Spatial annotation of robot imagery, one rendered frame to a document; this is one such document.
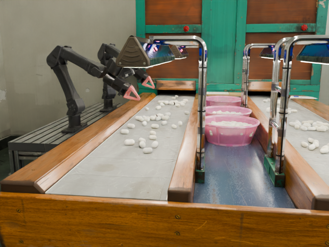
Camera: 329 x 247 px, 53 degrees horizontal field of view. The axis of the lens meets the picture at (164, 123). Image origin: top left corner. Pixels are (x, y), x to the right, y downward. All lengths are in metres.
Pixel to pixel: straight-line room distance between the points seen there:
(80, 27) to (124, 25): 0.49
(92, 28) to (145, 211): 3.04
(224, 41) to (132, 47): 1.79
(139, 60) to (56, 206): 0.40
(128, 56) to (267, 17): 1.88
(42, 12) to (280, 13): 2.46
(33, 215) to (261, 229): 0.53
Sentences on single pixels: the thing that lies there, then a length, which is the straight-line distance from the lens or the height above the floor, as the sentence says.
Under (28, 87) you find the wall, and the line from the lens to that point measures 4.02.
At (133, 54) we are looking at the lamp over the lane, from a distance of 0.78.
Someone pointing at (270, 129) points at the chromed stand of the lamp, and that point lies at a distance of 1.18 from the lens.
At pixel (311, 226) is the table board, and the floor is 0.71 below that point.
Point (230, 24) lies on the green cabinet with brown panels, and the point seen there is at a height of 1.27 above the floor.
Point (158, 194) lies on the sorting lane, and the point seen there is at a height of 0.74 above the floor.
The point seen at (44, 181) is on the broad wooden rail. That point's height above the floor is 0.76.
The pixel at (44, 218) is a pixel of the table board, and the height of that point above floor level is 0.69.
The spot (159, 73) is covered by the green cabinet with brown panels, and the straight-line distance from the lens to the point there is 2.55.
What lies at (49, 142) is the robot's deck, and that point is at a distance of 1.58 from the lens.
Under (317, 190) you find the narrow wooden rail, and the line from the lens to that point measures 0.84.
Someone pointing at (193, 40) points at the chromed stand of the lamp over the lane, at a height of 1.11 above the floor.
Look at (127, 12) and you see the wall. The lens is 3.58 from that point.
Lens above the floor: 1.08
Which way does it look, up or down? 12 degrees down
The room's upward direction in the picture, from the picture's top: straight up
